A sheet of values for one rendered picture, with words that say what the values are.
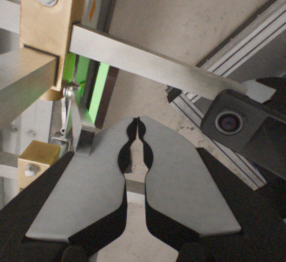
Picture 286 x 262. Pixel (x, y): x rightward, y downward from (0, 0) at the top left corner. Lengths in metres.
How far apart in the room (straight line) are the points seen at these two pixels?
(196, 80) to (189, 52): 0.90
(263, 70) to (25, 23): 1.02
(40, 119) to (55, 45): 0.40
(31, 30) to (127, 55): 0.11
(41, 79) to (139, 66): 0.11
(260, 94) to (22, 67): 0.26
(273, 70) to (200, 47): 0.38
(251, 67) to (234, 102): 0.89
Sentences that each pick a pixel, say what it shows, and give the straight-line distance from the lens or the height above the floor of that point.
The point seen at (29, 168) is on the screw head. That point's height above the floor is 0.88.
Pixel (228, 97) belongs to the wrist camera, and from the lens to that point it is 0.17.
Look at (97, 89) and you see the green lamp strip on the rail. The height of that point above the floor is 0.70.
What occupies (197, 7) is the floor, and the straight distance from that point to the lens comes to 1.13.
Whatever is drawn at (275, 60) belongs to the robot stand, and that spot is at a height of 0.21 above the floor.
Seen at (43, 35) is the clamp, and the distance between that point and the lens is 0.24.
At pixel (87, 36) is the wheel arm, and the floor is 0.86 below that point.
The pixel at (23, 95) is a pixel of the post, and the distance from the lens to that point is 0.19.
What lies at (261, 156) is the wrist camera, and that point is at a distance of 0.19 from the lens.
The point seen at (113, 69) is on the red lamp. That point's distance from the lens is 0.40.
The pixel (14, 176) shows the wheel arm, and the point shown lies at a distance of 0.40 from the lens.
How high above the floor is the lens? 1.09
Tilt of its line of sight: 60 degrees down
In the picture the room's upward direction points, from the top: 177 degrees clockwise
